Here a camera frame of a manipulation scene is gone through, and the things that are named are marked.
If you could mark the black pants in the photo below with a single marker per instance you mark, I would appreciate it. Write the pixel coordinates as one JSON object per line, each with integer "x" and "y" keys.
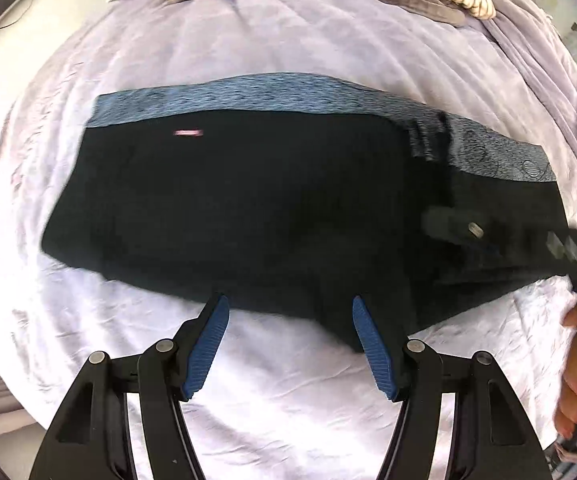
{"x": 243, "y": 220}

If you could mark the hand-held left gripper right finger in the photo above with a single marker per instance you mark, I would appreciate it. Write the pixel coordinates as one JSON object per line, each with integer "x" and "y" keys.
{"x": 373, "y": 350}

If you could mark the blue leaf-patterned cloth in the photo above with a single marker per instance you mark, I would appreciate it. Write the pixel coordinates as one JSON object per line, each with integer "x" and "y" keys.
{"x": 268, "y": 92}

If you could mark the lavender fleece blanket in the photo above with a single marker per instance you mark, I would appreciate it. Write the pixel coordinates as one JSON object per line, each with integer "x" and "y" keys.
{"x": 528, "y": 45}

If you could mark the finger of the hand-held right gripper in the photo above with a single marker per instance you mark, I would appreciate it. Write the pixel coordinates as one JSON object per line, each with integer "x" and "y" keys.
{"x": 448, "y": 225}

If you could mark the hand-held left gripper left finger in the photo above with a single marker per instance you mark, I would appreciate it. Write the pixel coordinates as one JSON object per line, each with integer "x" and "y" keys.
{"x": 208, "y": 345}

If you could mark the lavender bed cover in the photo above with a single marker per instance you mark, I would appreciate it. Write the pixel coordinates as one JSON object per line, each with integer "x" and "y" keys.
{"x": 268, "y": 35}

